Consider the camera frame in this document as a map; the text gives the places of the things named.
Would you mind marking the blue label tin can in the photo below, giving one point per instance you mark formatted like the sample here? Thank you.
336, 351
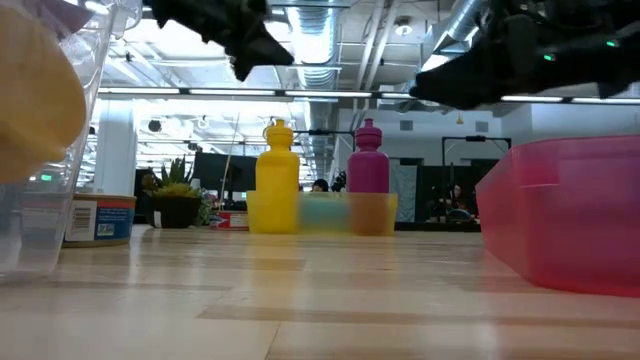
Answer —
107, 222

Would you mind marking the potted succulent plant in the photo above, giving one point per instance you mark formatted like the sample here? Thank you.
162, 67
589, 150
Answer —
172, 210

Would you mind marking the overhead bar with light strips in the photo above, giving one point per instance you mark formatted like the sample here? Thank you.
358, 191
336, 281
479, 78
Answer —
325, 93

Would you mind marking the yellow pear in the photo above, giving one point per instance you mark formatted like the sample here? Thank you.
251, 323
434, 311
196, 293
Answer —
35, 100

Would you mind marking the yellow translucent plastic bin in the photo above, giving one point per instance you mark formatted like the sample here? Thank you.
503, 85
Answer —
392, 215

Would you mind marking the red label tin can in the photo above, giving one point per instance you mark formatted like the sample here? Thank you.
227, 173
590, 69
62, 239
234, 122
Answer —
230, 220

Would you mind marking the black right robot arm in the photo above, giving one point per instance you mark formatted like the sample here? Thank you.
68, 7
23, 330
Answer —
590, 40

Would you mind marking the pink translucent plastic bin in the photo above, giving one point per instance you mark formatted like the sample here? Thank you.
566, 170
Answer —
565, 220

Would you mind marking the person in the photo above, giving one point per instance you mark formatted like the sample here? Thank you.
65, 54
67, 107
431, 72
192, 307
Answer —
457, 200
320, 185

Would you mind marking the white column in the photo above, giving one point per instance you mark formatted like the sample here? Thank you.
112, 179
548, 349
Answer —
115, 150

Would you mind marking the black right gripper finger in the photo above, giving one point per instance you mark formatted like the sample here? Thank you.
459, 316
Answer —
450, 85

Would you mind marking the yellow plastic squeeze bottle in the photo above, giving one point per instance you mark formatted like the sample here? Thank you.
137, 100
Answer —
277, 175

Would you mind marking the black monitor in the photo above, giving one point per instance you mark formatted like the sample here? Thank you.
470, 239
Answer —
225, 172

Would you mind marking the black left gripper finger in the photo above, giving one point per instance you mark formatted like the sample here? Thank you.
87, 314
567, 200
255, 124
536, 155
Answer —
260, 52

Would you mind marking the clear plastic container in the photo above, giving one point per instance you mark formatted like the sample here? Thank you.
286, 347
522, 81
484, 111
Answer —
30, 230

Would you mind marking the silver ventilation duct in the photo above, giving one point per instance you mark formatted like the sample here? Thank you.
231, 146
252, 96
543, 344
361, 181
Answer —
462, 20
315, 45

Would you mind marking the purple plastic squeeze bottle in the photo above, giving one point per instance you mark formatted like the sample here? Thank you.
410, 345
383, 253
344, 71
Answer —
368, 170

